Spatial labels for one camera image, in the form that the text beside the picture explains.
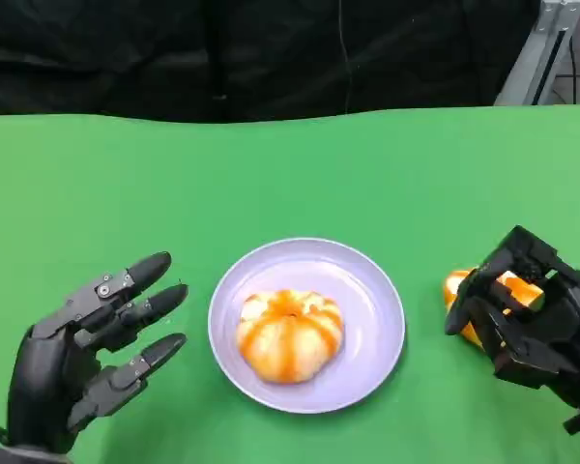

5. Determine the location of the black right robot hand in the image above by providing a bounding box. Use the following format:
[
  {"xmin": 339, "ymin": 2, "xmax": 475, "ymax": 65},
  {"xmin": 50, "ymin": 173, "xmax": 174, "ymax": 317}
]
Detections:
[{"xmin": 443, "ymin": 225, "xmax": 580, "ymax": 410}]

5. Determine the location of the black backdrop curtain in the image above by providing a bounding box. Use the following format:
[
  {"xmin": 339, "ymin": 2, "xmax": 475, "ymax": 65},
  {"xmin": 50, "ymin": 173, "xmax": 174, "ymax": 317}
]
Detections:
[{"xmin": 0, "ymin": 0, "xmax": 545, "ymax": 123}]

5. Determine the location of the green table cloth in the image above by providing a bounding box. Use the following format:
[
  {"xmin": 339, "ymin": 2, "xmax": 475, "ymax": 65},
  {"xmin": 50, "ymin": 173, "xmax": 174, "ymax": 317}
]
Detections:
[{"xmin": 0, "ymin": 104, "xmax": 580, "ymax": 464}]

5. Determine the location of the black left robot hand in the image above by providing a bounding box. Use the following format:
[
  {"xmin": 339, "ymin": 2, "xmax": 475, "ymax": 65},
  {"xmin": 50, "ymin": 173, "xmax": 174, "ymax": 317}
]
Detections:
[{"xmin": 4, "ymin": 250, "xmax": 190, "ymax": 454}]

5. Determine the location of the orange white striped bread roll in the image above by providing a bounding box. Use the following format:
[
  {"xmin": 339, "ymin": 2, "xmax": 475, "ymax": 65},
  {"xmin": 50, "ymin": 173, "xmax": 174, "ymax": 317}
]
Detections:
[
  {"xmin": 443, "ymin": 268, "xmax": 546, "ymax": 349},
  {"xmin": 235, "ymin": 288, "xmax": 345, "ymax": 386}
]

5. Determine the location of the thin black hanging cable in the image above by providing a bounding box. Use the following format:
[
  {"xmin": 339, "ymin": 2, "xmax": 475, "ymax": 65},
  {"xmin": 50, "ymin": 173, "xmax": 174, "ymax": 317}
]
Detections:
[{"xmin": 336, "ymin": 0, "xmax": 353, "ymax": 115}]

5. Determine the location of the black cable by frame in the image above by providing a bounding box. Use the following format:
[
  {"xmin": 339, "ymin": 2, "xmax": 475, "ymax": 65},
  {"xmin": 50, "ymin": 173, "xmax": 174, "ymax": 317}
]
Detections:
[{"xmin": 554, "ymin": 28, "xmax": 580, "ymax": 105}]

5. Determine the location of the aluminium frame post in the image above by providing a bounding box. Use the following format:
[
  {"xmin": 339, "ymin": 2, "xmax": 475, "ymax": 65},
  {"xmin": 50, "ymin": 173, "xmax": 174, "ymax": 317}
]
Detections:
[{"xmin": 492, "ymin": 0, "xmax": 580, "ymax": 106}]

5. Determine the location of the lilac plate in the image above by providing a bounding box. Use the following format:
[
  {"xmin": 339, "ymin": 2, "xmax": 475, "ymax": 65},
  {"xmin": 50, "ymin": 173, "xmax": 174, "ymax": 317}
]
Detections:
[{"xmin": 207, "ymin": 236, "xmax": 407, "ymax": 415}]

